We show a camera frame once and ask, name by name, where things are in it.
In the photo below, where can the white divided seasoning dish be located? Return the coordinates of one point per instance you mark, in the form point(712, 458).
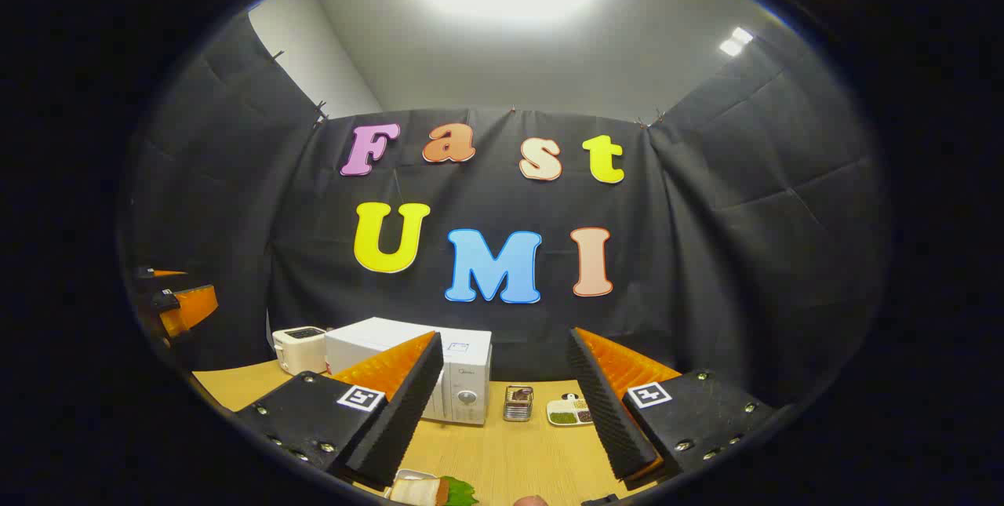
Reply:
point(566, 412)

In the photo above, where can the black backdrop cloth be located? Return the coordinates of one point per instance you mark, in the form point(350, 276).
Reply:
point(706, 255)

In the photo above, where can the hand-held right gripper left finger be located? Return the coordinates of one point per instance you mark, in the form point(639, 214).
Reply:
point(400, 420)

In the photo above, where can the white toaster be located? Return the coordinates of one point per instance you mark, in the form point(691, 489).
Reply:
point(300, 351)

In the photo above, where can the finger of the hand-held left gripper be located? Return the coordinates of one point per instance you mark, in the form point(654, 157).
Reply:
point(169, 274)
point(192, 308)

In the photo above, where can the metal utensil holder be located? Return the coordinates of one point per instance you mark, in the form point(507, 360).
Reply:
point(518, 404)

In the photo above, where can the small ceiling light panel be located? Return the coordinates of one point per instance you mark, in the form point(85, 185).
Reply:
point(736, 41)

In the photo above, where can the white microwave oven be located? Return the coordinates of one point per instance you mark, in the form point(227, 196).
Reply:
point(463, 380)

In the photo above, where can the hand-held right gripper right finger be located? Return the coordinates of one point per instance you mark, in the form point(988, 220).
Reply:
point(608, 412)

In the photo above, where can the sandwich with lettuce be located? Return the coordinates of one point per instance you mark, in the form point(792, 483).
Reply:
point(427, 492)

